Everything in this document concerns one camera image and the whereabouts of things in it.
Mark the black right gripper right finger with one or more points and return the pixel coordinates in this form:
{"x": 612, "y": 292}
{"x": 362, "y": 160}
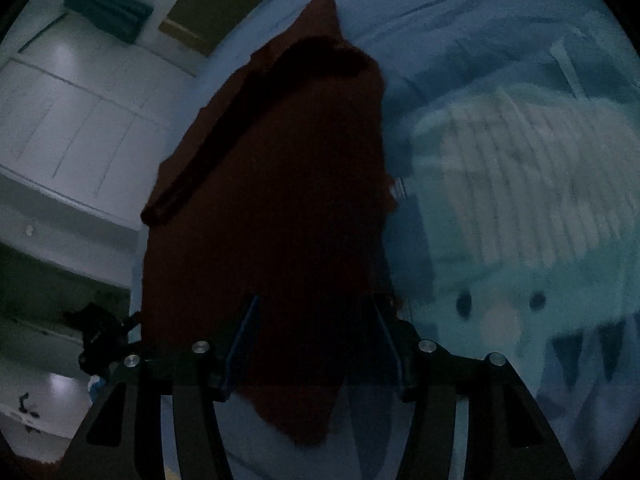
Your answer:
{"x": 508, "y": 435}

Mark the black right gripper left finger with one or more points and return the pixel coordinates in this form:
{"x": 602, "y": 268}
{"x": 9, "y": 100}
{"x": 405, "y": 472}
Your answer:
{"x": 121, "y": 436}

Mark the dark red knitted garment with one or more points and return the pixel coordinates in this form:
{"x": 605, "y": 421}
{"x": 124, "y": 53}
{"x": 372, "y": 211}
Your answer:
{"x": 265, "y": 225}

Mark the light blue printed cloth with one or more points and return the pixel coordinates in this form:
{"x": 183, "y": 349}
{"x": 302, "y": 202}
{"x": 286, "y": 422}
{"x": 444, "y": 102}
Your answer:
{"x": 571, "y": 333}

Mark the white striped folded garment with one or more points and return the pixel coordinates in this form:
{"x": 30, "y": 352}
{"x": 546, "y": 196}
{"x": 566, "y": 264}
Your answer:
{"x": 525, "y": 177}

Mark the blue bed sheet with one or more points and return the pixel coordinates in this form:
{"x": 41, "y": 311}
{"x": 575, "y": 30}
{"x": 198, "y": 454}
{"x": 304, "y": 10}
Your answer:
{"x": 435, "y": 52}

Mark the teal folded towel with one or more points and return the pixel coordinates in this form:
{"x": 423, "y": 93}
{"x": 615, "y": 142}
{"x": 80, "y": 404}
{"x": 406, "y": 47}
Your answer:
{"x": 123, "y": 19}

